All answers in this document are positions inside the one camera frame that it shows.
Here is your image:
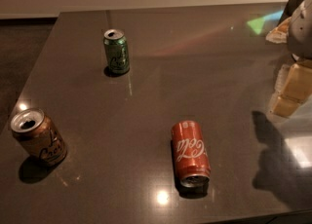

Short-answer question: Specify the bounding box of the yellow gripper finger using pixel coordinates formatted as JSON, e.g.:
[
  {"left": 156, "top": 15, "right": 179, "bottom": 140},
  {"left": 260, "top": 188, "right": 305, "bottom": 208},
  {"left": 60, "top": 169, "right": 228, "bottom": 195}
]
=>
[
  {"left": 265, "top": 18, "right": 291, "bottom": 44},
  {"left": 270, "top": 59, "right": 312, "bottom": 117}
]

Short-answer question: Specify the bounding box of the red coke can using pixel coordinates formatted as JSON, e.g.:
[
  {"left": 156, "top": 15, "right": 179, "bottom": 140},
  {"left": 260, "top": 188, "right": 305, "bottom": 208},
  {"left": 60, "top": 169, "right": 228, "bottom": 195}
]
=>
[{"left": 172, "top": 120, "right": 211, "bottom": 188}]

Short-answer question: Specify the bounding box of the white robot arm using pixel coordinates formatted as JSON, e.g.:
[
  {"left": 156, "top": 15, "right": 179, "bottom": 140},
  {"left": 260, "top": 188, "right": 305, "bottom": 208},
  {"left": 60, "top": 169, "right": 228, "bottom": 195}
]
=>
[{"left": 266, "top": 0, "right": 312, "bottom": 118}]

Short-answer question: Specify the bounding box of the green LaCroix can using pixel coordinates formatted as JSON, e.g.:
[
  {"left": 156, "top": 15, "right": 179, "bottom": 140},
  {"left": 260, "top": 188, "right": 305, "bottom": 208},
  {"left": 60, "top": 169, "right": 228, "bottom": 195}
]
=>
[{"left": 103, "top": 29, "right": 130, "bottom": 74}]

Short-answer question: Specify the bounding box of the orange LaCroix can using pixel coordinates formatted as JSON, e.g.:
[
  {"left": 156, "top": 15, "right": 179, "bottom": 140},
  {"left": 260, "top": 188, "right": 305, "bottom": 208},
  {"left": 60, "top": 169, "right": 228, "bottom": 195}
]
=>
[{"left": 10, "top": 108, "right": 67, "bottom": 167}]

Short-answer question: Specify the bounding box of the dark box at table corner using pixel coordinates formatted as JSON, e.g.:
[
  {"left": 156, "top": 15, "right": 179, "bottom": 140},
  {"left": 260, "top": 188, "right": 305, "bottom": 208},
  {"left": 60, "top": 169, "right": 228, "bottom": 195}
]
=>
[{"left": 279, "top": 0, "right": 304, "bottom": 23}]

